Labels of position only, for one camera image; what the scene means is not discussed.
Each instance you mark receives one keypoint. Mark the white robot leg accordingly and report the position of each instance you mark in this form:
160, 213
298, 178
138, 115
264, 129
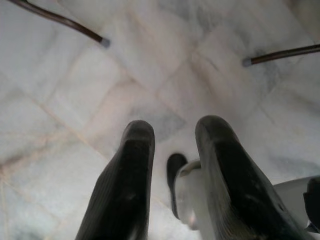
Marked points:
297, 200

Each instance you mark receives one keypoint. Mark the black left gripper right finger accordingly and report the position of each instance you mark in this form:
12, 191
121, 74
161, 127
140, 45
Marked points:
232, 180

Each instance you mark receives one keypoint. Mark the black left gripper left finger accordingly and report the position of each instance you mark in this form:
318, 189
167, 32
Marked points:
125, 185

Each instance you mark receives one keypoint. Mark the dark brown metal chair leg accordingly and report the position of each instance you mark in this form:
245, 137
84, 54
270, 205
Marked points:
60, 20
282, 55

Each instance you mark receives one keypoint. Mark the robot foot black sole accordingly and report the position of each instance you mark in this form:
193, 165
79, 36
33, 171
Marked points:
176, 180

